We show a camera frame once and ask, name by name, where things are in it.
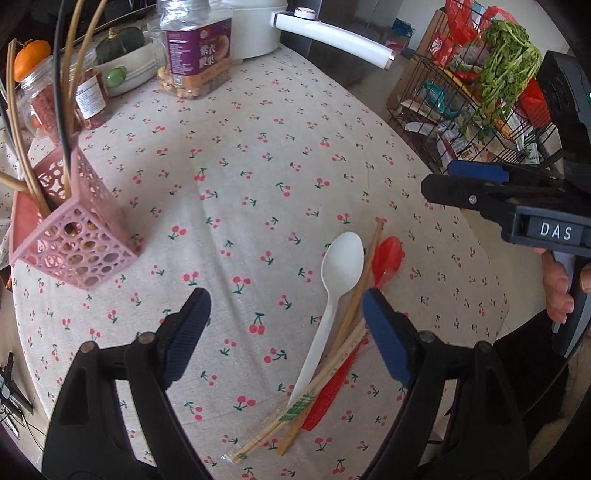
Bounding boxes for bundle of wooden chopsticks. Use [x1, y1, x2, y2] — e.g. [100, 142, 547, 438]
[0, 0, 109, 217]

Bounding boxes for red plastic bag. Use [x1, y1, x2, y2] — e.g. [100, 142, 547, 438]
[431, 0, 478, 68]
[519, 76, 552, 127]

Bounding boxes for dark green squash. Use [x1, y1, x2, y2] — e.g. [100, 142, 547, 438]
[95, 26, 145, 63]

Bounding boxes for orange fruit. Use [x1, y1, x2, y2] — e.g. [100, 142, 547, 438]
[14, 40, 51, 84]

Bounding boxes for bunch of green vegetables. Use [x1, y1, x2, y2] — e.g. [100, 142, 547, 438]
[462, 18, 543, 134]

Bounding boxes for paper-wrapped disposable chopsticks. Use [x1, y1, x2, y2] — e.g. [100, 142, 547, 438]
[221, 318, 370, 462]

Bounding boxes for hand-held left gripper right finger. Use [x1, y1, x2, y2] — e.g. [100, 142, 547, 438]
[355, 288, 529, 480]

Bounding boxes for pink perforated utensil holder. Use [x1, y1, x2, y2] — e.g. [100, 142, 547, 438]
[9, 148, 141, 291]

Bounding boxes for plastic jar with purple label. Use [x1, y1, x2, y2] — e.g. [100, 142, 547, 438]
[156, 0, 232, 100]

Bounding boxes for red plastic spoon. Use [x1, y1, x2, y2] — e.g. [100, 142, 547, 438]
[300, 236, 406, 432]

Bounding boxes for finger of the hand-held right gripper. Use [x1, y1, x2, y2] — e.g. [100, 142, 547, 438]
[447, 159, 568, 188]
[421, 173, 555, 227]

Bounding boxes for tall jar of red berries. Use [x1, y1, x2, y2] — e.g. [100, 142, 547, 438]
[18, 58, 63, 144]

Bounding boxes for short jar with white label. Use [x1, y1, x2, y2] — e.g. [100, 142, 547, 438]
[69, 51, 110, 131]

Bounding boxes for thin bare bamboo chopstick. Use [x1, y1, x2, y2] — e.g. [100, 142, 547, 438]
[277, 220, 385, 455]

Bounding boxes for white ceramic bowl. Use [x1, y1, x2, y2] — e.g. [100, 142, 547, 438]
[97, 30, 163, 97]

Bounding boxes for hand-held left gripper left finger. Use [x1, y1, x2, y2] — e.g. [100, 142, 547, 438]
[41, 287, 213, 480]

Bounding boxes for white plastic spoon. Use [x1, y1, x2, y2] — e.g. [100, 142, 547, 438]
[286, 232, 365, 409]

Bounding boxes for cherry print tablecloth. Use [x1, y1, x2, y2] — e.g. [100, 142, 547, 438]
[9, 46, 511, 480]

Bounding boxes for black wire rack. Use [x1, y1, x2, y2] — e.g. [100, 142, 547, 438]
[388, 0, 568, 174]

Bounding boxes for white electric cooking pot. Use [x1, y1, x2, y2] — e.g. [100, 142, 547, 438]
[222, 0, 395, 70]

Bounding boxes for person's right hand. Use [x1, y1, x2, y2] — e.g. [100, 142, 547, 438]
[533, 248, 579, 325]

